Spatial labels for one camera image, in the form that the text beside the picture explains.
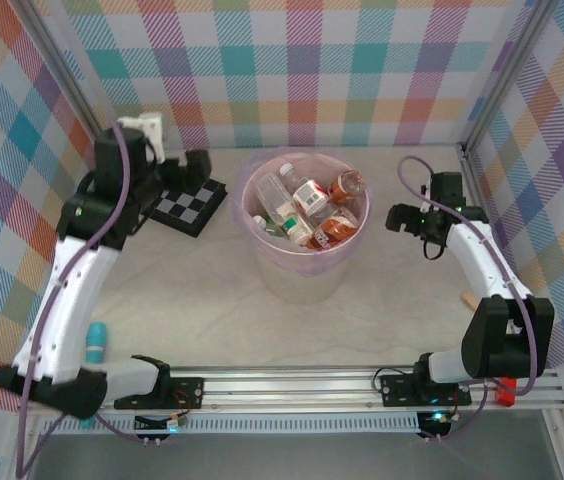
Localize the aluminium frame post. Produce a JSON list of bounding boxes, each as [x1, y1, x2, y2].
[[14, 0, 109, 137], [459, 0, 561, 156]]

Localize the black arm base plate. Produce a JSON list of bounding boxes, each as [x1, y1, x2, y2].
[[113, 377, 206, 411], [379, 373, 473, 409]]

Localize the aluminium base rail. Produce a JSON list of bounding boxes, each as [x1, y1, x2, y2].
[[15, 368, 564, 415]]

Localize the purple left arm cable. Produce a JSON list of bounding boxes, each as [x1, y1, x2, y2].
[[14, 119, 138, 479]]

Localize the red emergency stop button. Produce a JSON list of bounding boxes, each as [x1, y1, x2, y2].
[[494, 378, 517, 407]]

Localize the black grey chessboard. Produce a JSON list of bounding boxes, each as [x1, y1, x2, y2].
[[148, 178, 228, 240]]

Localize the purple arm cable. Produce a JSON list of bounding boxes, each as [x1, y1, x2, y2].
[[14, 119, 138, 479], [398, 155, 539, 444]]

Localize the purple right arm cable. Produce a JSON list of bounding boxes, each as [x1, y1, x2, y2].
[[398, 155, 539, 444]]

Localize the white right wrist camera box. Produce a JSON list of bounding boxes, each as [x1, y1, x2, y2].
[[419, 175, 436, 214]]

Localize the white slotted cable duct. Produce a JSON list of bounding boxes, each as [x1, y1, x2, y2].
[[41, 413, 426, 436]]

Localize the aluminium side rail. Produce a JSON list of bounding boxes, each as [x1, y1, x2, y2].
[[458, 143, 536, 374]]

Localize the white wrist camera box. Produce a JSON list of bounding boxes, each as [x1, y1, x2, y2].
[[115, 112, 167, 165], [419, 175, 436, 214]]

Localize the small black electronics board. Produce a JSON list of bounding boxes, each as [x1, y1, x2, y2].
[[133, 412, 187, 447], [416, 409, 456, 445]]

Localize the white plastic waste bin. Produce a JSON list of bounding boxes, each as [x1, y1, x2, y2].
[[230, 148, 372, 306]]

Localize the clear unlabelled plastic bottle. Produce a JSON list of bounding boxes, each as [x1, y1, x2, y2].
[[255, 171, 294, 217]]

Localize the teal plastic handle tool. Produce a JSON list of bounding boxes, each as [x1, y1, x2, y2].
[[80, 321, 109, 431]]

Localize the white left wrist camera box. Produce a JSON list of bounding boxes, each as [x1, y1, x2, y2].
[[115, 112, 167, 165]]

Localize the brown drink bottle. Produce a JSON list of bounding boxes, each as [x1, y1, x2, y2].
[[328, 168, 367, 205]]

